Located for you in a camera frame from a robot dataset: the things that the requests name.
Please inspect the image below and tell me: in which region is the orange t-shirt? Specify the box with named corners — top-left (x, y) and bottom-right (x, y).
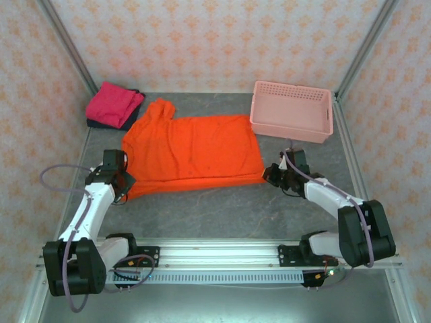
top-left (121, 98), bottom-right (269, 201)

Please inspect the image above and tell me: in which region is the dark navy folded t-shirt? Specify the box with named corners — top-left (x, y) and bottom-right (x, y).
top-left (86, 89), bottom-right (146, 132)

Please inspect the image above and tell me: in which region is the pink plastic basket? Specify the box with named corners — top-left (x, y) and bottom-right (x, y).
top-left (250, 80), bottom-right (335, 145)

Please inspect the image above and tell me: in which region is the pink folded t-shirt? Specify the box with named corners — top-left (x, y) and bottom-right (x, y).
top-left (85, 81), bottom-right (146, 129)

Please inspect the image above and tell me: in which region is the black controller box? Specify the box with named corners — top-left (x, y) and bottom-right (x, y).
top-left (302, 268), bottom-right (334, 289)

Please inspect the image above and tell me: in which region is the metal sheet panel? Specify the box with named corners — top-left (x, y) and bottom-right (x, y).
top-left (36, 282), bottom-right (401, 323)

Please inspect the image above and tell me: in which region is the aluminium table side rail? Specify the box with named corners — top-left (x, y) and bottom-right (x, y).
top-left (331, 92), bottom-right (383, 243)
top-left (55, 129), bottom-right (92, 243)

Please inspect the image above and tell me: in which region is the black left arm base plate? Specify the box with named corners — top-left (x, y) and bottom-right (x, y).
top-left (110, 246), bottom-right (161, 269)

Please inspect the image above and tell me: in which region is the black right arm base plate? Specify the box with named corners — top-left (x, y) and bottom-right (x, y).
top-left (277, 244), bottom-right (339, 268)

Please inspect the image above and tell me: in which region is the aluminium mounting rail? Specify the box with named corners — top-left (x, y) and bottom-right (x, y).
top-left (35, 238), bottom-right (403, 270)

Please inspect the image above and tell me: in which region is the slotted grey cable duct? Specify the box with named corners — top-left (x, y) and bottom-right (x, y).
top-left (104, 271), bottom-right (306, 285)

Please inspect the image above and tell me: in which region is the aluminium frame post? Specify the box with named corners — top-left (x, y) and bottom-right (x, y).
top-left (36, 0), bottom-right (100, 97)
top-left (335, 0), bottom-right (401, 98)

